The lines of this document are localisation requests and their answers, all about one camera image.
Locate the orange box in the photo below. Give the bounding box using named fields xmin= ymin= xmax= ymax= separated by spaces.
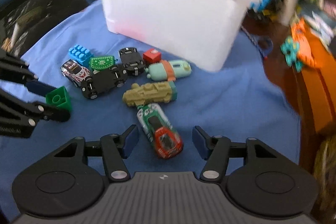
xmin=301 ymin=30 xmax=335 ymax=131

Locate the olive toy train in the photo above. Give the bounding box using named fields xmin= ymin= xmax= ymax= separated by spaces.
xmin=122 ymin=81 xmax=178 ymax=107

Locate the red cube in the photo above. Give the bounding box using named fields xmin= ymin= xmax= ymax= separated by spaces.
xmin=142 ymin=48 xmax=162 ymax=65

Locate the blue cloth mat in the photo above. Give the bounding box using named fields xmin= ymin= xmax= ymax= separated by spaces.
xmin=1 ymin=1 xmax=301 ymax=219

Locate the orange dinosaur toy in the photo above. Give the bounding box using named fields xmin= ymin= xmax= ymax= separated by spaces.
xmin=280 ymin=18 xmax=317 ymax=72

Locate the white red toy car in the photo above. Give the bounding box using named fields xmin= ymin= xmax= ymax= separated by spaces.
xmin=60 ymin=59 xmax=91 ymax=88

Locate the small black toy car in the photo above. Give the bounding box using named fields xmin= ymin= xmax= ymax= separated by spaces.
xmin=118 ymin=47 xmax=145 ymax=76

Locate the green toy brick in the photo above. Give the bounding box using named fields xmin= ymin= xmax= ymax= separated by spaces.
xmin=45 ymin=86 xmax=72 ymax=112

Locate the green christmas toy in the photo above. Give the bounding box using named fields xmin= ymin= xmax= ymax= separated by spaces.
xmin=89 ymin=56 xmax=117 ymax=71

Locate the white plastic bin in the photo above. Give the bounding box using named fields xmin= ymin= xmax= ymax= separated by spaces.
xmin=102 ymin=0 xmax=261 ymax=72

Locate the green red toy car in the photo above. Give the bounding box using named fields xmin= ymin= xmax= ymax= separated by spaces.
xmin=137 ymin=103 xmax=183 ymax=159

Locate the mint snowman toy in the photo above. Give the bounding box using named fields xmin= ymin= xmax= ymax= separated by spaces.
xmin=145 ymin=60 xmax=192 ymax=82

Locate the blue toy brick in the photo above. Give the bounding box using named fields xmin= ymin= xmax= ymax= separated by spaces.
xmin=68 ymin=44 xmax=93 ymax=68

